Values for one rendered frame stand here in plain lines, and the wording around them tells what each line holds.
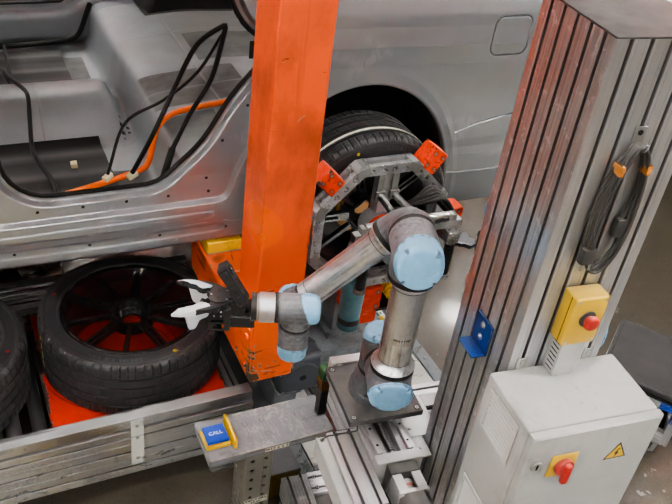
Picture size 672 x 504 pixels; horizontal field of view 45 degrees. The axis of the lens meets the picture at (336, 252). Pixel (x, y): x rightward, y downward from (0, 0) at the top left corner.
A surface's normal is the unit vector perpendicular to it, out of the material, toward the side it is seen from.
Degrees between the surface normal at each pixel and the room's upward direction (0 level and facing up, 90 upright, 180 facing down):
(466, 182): 90
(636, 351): 0
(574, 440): 90
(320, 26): 90
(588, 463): 90
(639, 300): 0
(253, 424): 0
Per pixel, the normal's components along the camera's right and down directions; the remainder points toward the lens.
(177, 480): 0.12, -0.81
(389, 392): 0.05, 0.69
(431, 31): 0.41, 0.57
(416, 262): 0.09, 0.47
